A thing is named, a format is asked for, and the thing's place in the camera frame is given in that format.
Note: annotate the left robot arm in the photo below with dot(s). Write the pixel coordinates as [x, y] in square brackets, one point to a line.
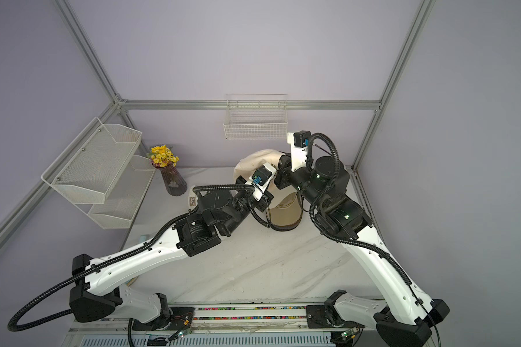
[101, 291]

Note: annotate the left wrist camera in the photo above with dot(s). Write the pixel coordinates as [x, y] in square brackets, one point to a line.
[261, 179]

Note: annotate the cream Colorado baseball cap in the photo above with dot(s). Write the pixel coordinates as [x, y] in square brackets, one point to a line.
[247, 166]

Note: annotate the yellow flower bouquet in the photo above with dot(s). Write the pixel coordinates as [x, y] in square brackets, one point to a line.
[162, 156]

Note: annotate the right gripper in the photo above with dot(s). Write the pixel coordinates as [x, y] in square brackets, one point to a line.
[287, 174]

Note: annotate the white two-tier mesh shelf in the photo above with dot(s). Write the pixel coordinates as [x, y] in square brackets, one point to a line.
[102, 175]

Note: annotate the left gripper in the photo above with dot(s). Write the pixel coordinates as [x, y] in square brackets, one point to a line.
[262, 204]

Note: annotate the white baseball cap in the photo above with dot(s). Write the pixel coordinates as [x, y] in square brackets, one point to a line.
[192, 198]

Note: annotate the white wire wall basket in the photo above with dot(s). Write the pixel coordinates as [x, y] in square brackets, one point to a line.
[256, 116]

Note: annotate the tan dark-brim baseball cap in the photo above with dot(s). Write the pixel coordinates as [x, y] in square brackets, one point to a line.
[285, 211]

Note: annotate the purple glass vase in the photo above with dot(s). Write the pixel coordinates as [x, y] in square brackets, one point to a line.
[174, 182]

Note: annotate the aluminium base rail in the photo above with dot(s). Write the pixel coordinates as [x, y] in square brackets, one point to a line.
[298, 324]

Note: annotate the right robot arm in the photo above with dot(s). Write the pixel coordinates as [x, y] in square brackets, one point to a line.
[407, 316]

